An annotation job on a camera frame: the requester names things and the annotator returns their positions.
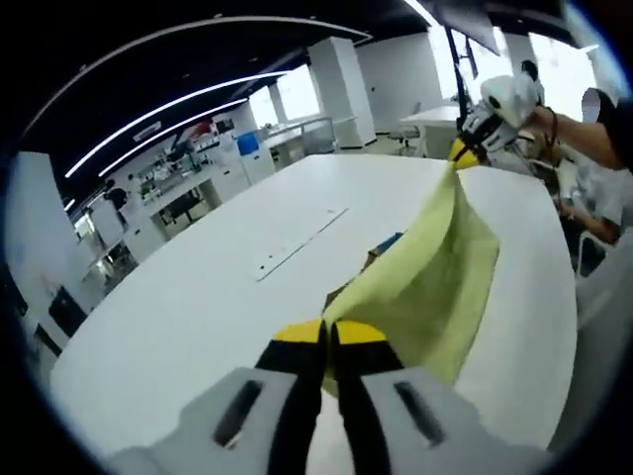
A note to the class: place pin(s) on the person's right hand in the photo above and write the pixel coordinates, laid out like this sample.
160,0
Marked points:
544,119

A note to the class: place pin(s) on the white pillar by window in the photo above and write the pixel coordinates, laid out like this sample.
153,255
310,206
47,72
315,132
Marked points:
341,94

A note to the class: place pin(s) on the black box at pillar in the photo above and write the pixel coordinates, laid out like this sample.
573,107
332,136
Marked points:
64,311

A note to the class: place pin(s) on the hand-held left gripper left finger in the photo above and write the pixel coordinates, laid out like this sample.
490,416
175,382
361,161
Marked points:
292,391

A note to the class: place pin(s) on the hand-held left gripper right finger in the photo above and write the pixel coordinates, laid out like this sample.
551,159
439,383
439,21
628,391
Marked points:
366,391

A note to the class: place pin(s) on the yellow garment with grey and blue sleeves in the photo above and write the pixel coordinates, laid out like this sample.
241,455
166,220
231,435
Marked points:
435,292

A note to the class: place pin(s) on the office chair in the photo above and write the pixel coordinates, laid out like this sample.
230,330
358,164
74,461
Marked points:
591,255

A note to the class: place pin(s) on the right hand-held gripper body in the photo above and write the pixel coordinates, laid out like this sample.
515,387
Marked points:
514,101

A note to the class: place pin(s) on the white desk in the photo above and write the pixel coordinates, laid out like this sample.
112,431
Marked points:
435,128

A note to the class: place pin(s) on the white square pillar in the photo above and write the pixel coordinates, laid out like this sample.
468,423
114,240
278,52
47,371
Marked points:
47,232

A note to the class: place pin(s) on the blue bin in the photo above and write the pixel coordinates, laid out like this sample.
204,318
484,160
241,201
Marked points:
247,144

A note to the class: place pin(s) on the white shelving with clutter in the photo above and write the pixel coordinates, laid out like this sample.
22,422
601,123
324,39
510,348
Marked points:
168,173

